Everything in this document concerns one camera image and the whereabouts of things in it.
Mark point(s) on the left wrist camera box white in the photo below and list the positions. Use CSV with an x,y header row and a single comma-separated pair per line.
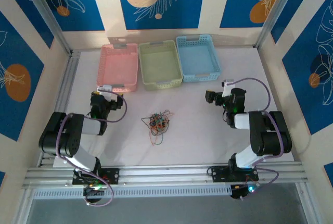
x,y
105,88

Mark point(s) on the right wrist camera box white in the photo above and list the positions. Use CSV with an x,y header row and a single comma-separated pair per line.
x,y
227,88

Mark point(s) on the long aluminium base rail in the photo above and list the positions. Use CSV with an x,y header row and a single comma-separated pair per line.
x,y
169,174

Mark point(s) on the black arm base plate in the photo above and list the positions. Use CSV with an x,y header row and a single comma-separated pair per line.
x,y
112,175
219,174

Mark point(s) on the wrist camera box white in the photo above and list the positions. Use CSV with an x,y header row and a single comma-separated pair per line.
x,y
105,88
227,88

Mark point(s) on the aluminium frame post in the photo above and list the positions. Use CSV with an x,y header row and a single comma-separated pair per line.
x,y
46,15
275,13

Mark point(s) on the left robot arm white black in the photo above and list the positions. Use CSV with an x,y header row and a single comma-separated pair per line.
x,y
65,140

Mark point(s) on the green plastic basket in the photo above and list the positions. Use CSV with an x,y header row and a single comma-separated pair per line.
x,y
160,63

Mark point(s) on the pink plastic basket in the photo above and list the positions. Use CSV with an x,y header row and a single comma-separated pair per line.
x,y
118,67

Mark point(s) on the white table cloth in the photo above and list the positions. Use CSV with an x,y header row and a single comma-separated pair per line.
x,y
195,135

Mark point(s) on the aluminium side rail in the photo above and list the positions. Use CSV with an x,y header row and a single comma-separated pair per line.
x,y
68,78

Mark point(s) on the black controller box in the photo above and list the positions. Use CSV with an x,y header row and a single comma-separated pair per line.
x,y
240,191
93,194

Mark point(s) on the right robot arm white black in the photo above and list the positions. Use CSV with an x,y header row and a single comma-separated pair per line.
x,y
270,135

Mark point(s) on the blue plastic basket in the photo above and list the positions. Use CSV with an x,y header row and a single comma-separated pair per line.
x,y
197,57

